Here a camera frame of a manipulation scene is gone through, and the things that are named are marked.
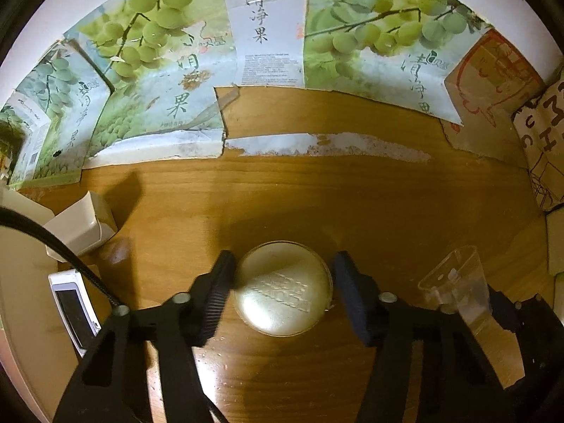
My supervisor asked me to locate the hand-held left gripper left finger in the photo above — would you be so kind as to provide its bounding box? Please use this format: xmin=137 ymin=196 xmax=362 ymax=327
xmin=62 ymin=250 xmax=237 ymax=423

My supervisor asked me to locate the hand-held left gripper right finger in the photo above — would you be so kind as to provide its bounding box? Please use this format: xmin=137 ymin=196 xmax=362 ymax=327
xmin=332 ymin=251 xmax=504 ymax=423

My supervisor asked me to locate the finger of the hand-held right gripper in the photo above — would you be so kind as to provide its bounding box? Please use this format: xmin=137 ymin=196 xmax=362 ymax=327
xmin=478 ymin=287 xmax=560 ymax=391

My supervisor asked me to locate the round cream compact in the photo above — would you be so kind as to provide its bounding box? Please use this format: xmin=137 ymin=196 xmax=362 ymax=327
xmin=233 ymin=241 xmax=334 ymax=336

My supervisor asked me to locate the clear plastic packet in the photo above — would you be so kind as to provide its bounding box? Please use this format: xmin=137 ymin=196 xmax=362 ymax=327
xmin=417 ymin=245 xmax=491 ymax=335

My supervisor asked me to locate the white drawer organizer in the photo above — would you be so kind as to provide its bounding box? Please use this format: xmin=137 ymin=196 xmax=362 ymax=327
xmin=0 ymin=184 xmax=56 ymax=262

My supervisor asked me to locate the white device with screen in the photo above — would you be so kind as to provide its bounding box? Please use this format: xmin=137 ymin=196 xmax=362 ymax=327
xmin=48 ymin=270 xmax=103 ymax=358

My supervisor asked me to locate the small cream box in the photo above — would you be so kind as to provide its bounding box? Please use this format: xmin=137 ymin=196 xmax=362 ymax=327
xmin=43 ymin=190 xmax=118 ymax=257

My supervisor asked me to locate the grape printed cardboard sheet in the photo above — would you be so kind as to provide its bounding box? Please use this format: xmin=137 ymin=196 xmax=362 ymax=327
xmin=0 ymin=0 xmax=241 ymax=186
xmin=217 ymin=0 xmax=492 ymax=127

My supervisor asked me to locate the brown cardboard box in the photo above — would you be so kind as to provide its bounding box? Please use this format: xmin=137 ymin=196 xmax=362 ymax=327
xmin=443 ymin=30 xmax=548 ymax=129

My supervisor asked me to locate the black cable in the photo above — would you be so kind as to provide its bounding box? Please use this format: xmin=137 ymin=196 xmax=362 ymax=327
xmin=0 ymin=206 xmax=129 ymax=310

